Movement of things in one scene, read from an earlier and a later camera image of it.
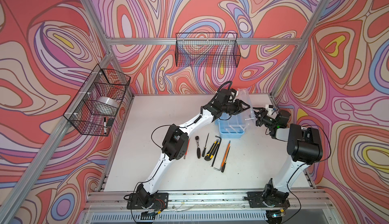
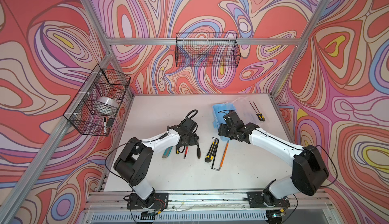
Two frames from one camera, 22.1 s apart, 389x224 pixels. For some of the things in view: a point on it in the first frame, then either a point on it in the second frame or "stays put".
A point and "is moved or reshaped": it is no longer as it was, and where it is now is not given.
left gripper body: (231, 108) → (192, 140)
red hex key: (186, 152) stays put
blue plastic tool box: (234, 125) is moved or reshaped
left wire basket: (92, 111) stays put
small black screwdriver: (204, 148) is moved or reshaped
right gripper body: (269, 121) → (225, 131)
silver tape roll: (106, 102) stays put
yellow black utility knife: (211, 151) stays put
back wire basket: (207, 49) stays put
